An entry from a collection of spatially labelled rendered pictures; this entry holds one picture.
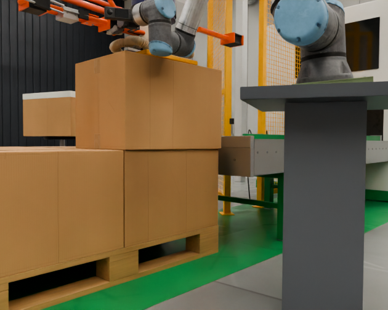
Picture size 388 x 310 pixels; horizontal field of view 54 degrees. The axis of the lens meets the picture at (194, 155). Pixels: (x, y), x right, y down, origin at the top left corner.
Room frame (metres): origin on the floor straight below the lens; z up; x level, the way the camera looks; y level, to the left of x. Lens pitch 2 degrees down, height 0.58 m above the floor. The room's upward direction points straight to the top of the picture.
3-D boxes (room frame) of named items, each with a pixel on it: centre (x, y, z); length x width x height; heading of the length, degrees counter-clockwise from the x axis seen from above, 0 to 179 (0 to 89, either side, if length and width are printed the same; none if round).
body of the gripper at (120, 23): (1.63, 0.26, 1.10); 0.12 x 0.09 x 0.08; 48
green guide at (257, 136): (3.47, -0.89, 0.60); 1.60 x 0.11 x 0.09; 137
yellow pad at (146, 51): (1.84, 0.13, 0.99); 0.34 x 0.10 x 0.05; 138
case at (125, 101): (1.89, 0.21, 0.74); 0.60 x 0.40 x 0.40; 136
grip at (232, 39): (1.95, -0.19, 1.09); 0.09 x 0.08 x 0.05; 48
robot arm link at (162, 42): (1.52, 0.13, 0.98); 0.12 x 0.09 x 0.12; 147
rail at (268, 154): (2.80, -1.08, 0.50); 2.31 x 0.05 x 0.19; 137
